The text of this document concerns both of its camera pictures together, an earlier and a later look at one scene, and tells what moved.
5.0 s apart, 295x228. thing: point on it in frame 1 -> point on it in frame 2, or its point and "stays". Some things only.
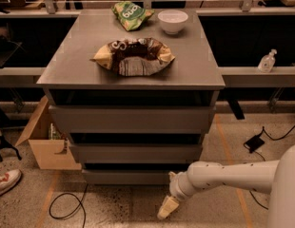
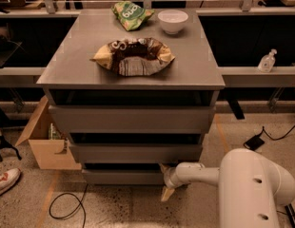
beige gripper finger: (171, 175) -> (163, 168)
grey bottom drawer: (127, 177) stays
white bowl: (172, 21) stays
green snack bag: (129, 15) stays
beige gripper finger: (169, 204) -> (167, 194)
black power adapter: (255, 142) stays
